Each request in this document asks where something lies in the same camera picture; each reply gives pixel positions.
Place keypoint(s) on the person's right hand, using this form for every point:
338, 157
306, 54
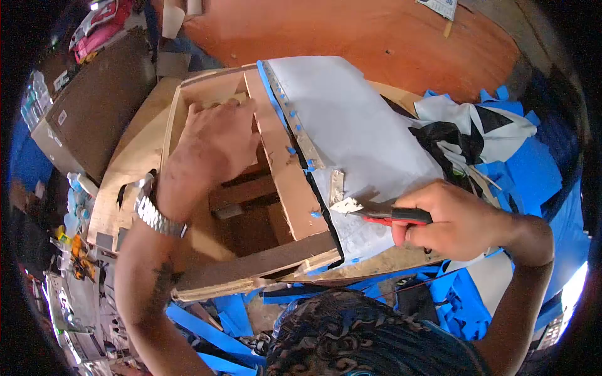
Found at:
451, 221

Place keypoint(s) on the wooden furniture frame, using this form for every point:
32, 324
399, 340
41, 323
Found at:
287, 188

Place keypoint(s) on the red-brown plywood sheet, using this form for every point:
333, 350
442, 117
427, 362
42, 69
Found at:
357, 37

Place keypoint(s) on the person's left thumb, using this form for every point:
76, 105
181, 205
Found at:
251, 148

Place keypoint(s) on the pink red cloth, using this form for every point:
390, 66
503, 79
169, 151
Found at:
101, 26

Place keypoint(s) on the grey leatherette sheet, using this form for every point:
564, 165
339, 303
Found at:
357, 136

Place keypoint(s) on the pile of blue fabric scraps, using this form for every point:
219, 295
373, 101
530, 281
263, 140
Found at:
536, 188

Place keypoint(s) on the person's body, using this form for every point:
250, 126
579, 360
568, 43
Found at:
371, 336

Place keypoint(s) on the clear plastic bottles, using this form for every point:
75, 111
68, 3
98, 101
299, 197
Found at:
80, 197

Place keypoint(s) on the person's left fingers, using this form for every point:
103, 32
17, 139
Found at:
221, 109

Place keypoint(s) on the white paper sheet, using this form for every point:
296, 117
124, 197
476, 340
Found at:
439, 7

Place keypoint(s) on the person's right index finger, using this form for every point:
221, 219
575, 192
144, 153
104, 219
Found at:
418, 195

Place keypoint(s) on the light plywood panel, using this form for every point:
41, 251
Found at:
136, 160

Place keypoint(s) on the person's left hand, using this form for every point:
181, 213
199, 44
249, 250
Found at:
207, 150

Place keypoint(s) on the dark brown board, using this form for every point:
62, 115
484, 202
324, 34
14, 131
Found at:
101, 98

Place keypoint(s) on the black and white fabric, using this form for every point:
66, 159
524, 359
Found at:
470, 127

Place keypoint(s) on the person's right thumb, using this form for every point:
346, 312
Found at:
400, 234

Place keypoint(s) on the red black utility knife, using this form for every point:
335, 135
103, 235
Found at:
399, 215

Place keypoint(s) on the orange power tool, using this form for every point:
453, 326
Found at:
82, 258

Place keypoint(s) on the grey tack strip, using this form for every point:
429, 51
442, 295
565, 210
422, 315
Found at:
294, 117

